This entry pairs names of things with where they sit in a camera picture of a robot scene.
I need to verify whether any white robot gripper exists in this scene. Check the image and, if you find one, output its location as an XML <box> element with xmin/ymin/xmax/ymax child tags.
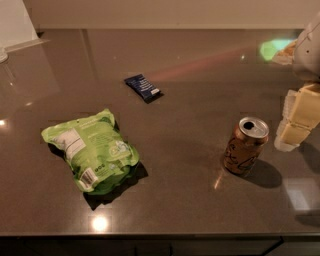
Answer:
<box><xmin>274</xmin><ymin>12</ymin><xmax>320</xmax><ymax>152</ymax></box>

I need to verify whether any orange soda can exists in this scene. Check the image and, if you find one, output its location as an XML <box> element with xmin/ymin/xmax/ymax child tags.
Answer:
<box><xmin>223</xmin><ymin>117</ymin><xmax>269</xmax><ymax>176</ymax></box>

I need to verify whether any dark blue snack bar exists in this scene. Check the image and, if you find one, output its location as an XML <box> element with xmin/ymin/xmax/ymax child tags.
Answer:
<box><xmin>124</xmin><ymin>74</ymin><xmax>161</xmax><ymax>102</ymax></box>

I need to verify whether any green snack bag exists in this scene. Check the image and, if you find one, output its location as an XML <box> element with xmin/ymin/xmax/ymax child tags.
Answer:
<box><xmin>41</xmin><ymin>109</ymin><xmax>139</xmax><ymax>195</ymax></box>

